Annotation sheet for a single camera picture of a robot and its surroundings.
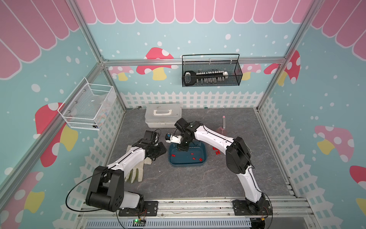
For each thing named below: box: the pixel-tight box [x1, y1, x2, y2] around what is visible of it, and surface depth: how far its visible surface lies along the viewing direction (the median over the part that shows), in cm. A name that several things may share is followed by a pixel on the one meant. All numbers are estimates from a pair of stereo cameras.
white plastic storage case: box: [144, 103, 183, 129], surface depth 105 cm
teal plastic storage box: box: [168, 140, 207, 168], surface depth 94 cm
